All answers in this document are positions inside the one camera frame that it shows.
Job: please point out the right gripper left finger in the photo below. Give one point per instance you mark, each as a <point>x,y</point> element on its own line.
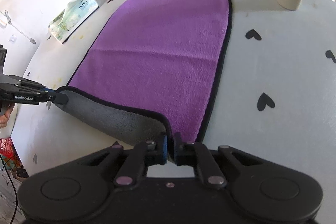
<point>136,161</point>

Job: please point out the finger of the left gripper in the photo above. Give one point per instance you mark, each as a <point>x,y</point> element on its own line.
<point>55,97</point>

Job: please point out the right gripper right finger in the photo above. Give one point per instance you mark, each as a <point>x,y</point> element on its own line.
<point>198,156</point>

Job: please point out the purple and grey microfibre towel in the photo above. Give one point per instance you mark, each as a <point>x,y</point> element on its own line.
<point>153,69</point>

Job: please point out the person's left hand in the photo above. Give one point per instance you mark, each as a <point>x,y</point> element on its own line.
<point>6,116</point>

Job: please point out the soft pack of tissues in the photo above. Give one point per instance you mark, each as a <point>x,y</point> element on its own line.
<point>76,12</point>

